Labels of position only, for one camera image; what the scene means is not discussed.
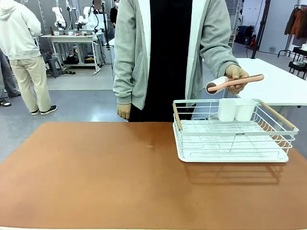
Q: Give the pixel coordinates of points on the person's right hand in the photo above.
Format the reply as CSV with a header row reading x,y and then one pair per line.
x,y
124,111

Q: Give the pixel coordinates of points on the person's left hand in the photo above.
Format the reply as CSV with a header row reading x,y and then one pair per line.
x,y
236,72

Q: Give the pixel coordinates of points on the pink lint roller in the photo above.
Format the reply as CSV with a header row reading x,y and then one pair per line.
x,y
239,82

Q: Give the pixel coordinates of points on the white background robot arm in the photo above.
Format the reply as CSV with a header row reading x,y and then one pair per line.
x,y
58,18
87,19

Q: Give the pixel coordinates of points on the person's left forearm grey sleeve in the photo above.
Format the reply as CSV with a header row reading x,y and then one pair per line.
x,y
219,57

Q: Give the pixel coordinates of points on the person's right forearm grey sleeve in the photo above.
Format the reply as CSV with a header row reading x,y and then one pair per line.
x,y
123,83

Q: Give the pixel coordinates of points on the red fire extinguisher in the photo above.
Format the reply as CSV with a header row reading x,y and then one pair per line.
x,y
252,42

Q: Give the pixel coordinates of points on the white table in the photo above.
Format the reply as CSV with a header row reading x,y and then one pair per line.
x,y
271,83

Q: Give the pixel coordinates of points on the black bags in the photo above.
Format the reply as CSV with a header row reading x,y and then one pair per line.
x,y
243,34

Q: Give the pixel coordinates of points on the white plastic cutlery holder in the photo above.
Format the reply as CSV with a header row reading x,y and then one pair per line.
x,y
236,110

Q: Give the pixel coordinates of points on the black slanted pole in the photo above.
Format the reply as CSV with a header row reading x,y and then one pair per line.
x,y
260,28

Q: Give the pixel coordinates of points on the black clothes rack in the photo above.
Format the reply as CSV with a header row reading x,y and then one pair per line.
x,y
286,50

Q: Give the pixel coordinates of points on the black cart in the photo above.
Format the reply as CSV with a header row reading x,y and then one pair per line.
x,y
298,63

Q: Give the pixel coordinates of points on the person in grey cardigan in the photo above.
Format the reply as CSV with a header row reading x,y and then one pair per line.
x,y
168,60

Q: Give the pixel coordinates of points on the hanging brown jackets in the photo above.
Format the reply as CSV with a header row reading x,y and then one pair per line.
x,y
297,22

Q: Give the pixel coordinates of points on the grey plastic stool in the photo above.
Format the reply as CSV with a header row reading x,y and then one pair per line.
x,y
54,65

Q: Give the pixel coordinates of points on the black tripod stand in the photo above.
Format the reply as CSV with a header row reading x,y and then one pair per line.
x,y
105,26

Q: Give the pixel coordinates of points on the white background workbench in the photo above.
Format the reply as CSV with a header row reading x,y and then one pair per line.
x,y
69,38

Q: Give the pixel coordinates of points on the person with face mask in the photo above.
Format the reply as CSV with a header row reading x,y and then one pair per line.
x,y
114,14

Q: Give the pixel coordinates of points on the person with blurred face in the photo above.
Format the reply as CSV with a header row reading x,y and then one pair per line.
x,y
97,7

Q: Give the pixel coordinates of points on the person in white hoodie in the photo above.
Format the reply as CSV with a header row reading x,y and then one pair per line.
x,y
19,36

